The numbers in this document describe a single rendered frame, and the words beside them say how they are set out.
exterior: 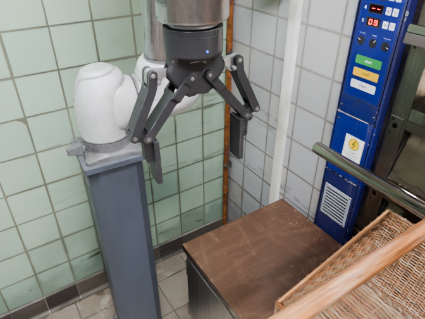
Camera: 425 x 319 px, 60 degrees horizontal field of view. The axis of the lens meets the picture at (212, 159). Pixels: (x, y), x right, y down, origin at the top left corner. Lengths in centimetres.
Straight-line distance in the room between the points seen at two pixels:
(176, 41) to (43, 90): 109
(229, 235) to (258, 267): 19
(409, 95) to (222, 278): 83
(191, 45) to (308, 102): 104
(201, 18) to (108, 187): 88
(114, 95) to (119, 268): 68
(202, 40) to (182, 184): 156
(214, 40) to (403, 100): 85
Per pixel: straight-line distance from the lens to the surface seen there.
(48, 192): 171
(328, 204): 151
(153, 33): 110
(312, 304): 55
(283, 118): 156
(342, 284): 58
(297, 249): 149
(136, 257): 149
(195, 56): 46
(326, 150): 93
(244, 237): 150
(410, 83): 120
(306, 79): 145
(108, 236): 139
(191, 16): 44
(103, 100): 112
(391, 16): 118
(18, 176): 164
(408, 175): 127
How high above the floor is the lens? 164
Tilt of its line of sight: 33 degrees down
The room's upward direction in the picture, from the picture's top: straight up
